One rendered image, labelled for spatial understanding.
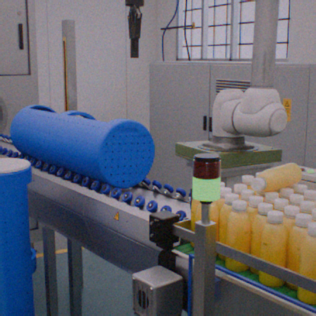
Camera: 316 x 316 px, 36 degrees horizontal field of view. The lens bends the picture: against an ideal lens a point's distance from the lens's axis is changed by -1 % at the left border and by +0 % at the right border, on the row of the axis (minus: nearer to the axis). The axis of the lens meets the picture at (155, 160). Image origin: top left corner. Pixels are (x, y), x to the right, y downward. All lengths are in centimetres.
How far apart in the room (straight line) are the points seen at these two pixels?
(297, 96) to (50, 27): 436
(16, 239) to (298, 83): 200
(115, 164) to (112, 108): 530
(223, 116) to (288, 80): 114
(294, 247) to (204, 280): 25
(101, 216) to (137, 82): 552
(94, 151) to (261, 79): 77
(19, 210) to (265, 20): 129
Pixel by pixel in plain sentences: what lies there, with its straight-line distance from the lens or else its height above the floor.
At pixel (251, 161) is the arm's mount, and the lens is 228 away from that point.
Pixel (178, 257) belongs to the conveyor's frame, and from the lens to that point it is 150.
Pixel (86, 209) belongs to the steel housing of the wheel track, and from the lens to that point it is 209.
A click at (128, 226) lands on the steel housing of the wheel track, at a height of 86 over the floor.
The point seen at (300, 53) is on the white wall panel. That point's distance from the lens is 467.
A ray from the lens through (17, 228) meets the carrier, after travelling 214.
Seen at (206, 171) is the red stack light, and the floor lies 123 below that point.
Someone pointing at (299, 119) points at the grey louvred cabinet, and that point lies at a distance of 327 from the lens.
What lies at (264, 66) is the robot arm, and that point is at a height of 144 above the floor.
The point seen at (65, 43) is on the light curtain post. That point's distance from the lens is 302.
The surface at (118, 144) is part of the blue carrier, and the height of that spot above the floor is 114.
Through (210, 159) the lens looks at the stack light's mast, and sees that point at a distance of 111.
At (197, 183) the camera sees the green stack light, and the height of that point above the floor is 120.
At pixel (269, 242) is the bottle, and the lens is 129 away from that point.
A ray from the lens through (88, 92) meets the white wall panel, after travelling 711.
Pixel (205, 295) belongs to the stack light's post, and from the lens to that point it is 122.
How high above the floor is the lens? 148
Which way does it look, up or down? 12 degrees down
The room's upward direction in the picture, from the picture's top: straight up
